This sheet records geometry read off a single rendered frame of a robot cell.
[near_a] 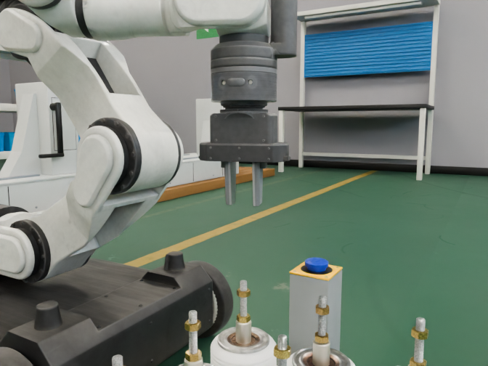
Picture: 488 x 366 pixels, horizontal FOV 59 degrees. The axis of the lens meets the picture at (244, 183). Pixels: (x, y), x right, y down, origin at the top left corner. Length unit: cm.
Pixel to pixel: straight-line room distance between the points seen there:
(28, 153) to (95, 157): 199
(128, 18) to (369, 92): 506
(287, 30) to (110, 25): 23
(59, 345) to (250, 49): 57
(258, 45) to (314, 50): 516
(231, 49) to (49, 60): 47
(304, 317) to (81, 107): 57
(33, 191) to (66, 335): 183
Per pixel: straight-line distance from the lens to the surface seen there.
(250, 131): 56
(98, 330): 87
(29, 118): 279
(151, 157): 81
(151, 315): 94
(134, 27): 62
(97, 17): 63
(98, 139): 80
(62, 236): 99
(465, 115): 541
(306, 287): 75
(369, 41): 552
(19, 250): 104
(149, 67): 729
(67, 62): 92
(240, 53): 56
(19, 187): 257
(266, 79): 56
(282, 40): 58
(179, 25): 57
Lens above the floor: 56
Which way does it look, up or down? 8 degrees down
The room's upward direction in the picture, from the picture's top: straight up
